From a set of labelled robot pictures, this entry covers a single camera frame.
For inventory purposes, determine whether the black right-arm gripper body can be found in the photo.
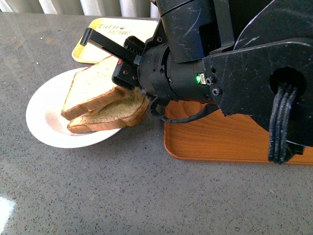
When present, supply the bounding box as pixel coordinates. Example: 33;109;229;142
112;21;175;101

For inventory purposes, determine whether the white round plate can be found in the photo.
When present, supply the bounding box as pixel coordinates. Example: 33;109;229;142
25;68;120;148

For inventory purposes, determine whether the brown wooden tray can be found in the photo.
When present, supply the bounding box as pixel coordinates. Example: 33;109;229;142
163;99;313;166

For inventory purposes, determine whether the black right-arm cable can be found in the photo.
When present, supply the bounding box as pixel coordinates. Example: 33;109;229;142
149;84;298;165

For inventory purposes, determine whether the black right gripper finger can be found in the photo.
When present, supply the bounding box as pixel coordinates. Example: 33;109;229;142
124;36;145;53
81;27;141;65

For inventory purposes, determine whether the yellow bear tray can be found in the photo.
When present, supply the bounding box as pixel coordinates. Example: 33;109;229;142
72;18;157;64

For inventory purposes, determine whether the grey curtain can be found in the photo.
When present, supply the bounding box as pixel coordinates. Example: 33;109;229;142
0;0;159;18

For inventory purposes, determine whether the bread slice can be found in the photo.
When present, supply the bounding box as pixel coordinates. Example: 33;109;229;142
67;88;149;134
61;56;130;120

